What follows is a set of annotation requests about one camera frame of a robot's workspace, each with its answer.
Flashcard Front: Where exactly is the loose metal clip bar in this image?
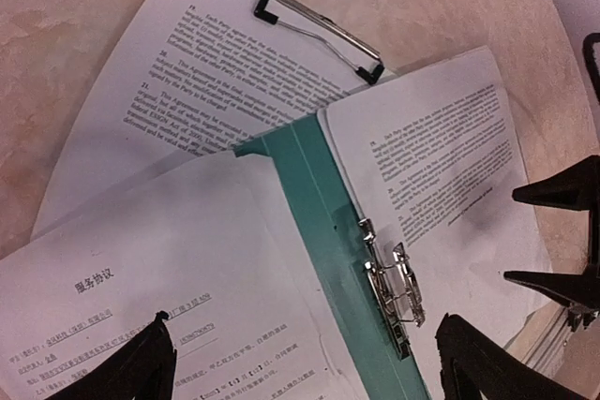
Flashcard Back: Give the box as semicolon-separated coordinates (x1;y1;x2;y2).
253;0;385;86

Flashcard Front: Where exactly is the metal folder clip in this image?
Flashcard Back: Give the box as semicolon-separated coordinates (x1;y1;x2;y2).
358;217;426;361

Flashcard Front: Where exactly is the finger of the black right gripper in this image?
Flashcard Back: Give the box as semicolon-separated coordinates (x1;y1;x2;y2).
503;271;599;314
512;156;599;211

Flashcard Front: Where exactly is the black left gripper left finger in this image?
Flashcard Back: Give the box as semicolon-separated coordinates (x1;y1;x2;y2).
51;311;177;400

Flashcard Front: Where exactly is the green file folder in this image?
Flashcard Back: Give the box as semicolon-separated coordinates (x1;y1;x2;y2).
234;115;428;399

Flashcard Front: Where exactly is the white printed top sheet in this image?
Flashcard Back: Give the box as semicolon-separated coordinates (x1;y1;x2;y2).
318;47;550;399

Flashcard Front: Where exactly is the white Chinese agreement sheet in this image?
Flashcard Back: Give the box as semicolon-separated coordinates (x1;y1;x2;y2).
1;152;367;399

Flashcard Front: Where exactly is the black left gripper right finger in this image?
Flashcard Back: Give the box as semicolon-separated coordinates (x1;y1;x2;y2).
435;314;582;400

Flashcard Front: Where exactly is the aluminium front rail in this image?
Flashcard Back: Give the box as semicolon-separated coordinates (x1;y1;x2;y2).
504;303;599;378

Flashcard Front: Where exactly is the white paper stack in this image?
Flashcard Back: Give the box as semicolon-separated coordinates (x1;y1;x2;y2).
33;0;369;235

